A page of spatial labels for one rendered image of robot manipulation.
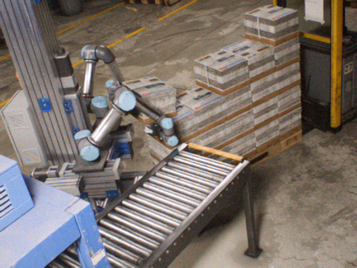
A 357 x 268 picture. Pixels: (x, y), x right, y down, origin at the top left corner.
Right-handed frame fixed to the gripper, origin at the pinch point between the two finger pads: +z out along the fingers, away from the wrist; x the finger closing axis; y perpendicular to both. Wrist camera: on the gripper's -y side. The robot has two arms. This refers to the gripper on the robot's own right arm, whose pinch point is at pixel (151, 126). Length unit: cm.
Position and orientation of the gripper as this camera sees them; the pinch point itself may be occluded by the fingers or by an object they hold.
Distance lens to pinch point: 353.8
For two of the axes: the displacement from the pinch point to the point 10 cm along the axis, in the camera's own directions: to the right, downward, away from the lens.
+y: -3.4, -7.4, -5.8
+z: -5.3, -3.6, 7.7
